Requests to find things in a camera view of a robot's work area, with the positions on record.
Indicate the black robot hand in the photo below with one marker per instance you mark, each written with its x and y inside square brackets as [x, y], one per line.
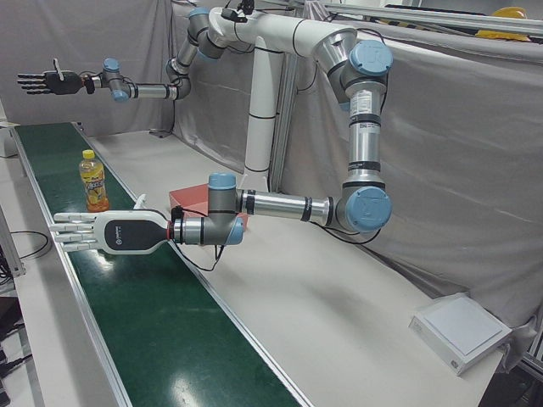
[63, 83]

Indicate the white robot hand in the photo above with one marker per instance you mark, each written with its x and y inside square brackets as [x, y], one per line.
[127, 233]

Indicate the orange juice bottle yellow cap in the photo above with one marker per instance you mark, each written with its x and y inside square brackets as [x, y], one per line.
[94, 186]

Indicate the UR5e robot arm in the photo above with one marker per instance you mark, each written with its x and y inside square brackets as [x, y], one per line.
[365, 140]
[148, 91]

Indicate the pink plastic basket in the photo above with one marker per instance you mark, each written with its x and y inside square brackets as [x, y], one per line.
[186, 199]

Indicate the grey backdrop curtain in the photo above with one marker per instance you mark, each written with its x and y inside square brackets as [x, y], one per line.
[85, 34]

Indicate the aluminium table leg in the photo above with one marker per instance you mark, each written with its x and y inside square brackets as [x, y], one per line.
[10, 250]

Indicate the white robot torso column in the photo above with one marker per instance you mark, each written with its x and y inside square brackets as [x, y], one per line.
[261, 106]

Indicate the white flat box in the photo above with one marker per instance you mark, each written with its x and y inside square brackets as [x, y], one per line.
[460, 330]

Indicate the grey side curtain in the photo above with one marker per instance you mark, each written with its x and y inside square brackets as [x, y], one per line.
[466, 148]

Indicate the aluminium overhead beam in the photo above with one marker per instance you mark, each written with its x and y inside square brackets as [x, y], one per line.
[424, 15]

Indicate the yellow hard hat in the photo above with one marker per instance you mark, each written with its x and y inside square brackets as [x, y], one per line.
[505, 35]
[509, 12]

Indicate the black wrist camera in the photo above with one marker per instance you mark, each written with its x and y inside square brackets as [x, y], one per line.
[177, 214]
[89, 85]

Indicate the green conveyor belt aluminium frame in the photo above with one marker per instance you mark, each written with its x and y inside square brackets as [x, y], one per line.
[140, 339]

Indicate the black head camera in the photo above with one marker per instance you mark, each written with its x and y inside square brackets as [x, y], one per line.
[231, 13]

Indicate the aluminium support post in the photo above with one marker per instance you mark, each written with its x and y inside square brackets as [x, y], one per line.
[284, 127]

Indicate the aluminium corner frame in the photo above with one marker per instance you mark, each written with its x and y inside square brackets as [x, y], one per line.
[532, 360]

